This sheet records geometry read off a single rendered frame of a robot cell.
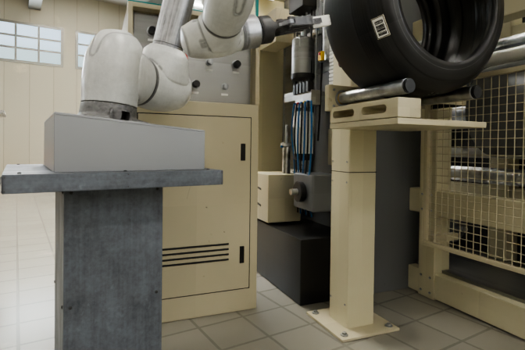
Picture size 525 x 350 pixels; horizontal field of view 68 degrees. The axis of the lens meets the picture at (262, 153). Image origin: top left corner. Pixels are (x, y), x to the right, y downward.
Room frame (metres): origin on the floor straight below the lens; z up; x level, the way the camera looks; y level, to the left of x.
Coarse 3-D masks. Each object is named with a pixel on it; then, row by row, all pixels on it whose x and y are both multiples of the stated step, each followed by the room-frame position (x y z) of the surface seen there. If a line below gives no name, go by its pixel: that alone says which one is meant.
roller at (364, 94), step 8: (400, 80) 1.16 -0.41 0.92; (408, 80) 1.14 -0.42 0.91; (360, 88) 1.34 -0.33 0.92; (368, 88) 1.29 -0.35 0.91; (376, 88) 1.25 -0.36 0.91; (384, 88) 1.21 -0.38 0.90; (392, 88) 1.18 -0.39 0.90; (400, 88) 1.15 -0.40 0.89; (408, 88) 1.14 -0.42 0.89; (344, 96) 1.41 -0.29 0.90; (352, 96) 1.36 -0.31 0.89; (360, 96) 1.33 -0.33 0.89; (368, 96) 1.29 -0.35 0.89; (376, 96) 1.26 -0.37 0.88; (384, 96) 1.23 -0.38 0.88
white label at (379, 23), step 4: (380, 16) 1.10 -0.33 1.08; (372, 20) 1.12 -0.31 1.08; (376, 20) 1.11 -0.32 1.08; (380, 20) 1.10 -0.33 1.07; (384, 20) 1.09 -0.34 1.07; (376, 24) 1.11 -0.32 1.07; (380, 24) 1.11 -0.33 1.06; (384, 24) 1.10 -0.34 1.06; (376, 28) 1.12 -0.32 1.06; (380, 28) 1.11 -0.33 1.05; (384, 28) 1.10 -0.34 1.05; (376, 32) 1.12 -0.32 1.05; (380, 32) 1.11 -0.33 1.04; (384, 32) 1.11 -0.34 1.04; (388, 32) 1.10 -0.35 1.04; (380, 36) 1.12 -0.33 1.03; (384, 36) 1.11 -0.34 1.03
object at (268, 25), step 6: (264, 18) 1.05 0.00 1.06; (270, 18) 1.06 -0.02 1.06; (264, 24) 1.04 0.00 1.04; (270, 24) 1.05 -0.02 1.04; (276, 24) 1.05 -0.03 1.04; (264, 30) 1.04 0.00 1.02; (270, 30) 1.05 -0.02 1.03; (276, 30) 1.08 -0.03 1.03; (264, 36) 1.05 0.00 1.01; (270, 36) 1.06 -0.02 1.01; (264, 42) 1.07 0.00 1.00; (270, 42) 1.09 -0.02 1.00
